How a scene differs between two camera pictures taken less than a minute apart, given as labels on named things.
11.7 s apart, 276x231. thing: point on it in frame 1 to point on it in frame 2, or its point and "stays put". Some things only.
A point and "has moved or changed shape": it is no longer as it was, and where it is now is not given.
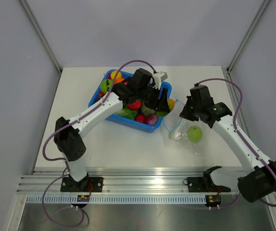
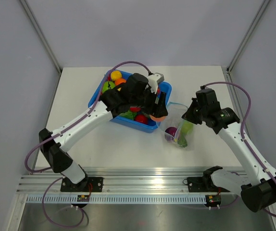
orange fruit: (118, 80) stays put
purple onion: (152, 120) to (169, 134)
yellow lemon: (113, 74) stays put
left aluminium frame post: (42, 36) stays put
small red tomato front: (140, 118) stays put
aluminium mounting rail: (118, 181) stays put
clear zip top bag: (177, 128) has moved or changed shape
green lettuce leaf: (128, 112) stays put
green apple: (194, 134) to (187, 128)
